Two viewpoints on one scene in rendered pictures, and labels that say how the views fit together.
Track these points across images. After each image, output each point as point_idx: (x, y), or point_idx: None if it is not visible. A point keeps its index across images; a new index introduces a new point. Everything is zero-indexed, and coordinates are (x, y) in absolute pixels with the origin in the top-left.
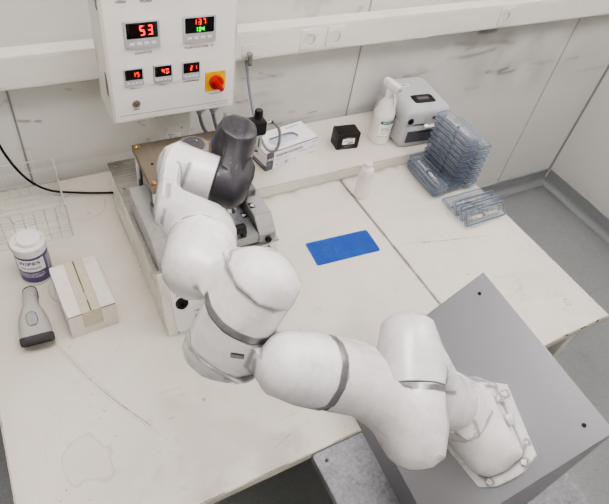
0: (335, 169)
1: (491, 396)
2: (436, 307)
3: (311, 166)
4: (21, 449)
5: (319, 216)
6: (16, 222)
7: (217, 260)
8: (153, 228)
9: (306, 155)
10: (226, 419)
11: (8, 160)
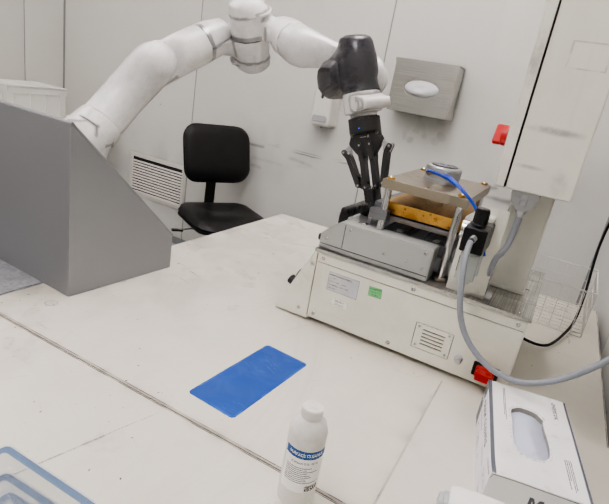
0: (391, 487)
1: (65, 118)
2: (112, 166)
3: (437, 468)
4: None
5: (326, 411)
6: (541, 307)
7: (272, 15)
8: None
9: (476, 485)
10: (248, 249)
11: (591, 267)
